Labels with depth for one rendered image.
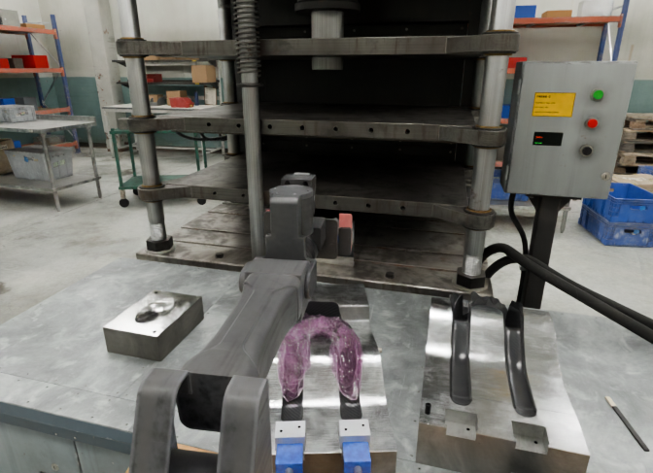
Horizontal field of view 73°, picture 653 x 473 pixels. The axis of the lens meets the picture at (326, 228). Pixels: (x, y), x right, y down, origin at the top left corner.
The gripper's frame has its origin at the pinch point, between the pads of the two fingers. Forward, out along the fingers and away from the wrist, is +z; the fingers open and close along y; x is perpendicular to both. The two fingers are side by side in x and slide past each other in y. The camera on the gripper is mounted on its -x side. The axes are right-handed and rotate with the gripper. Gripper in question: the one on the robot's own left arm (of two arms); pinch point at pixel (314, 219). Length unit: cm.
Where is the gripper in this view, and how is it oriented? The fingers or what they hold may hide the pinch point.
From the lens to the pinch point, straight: 77.5
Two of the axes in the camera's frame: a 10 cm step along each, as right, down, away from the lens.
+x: 0.0, 9.5, 3.3
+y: -9.9, -0.5, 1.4
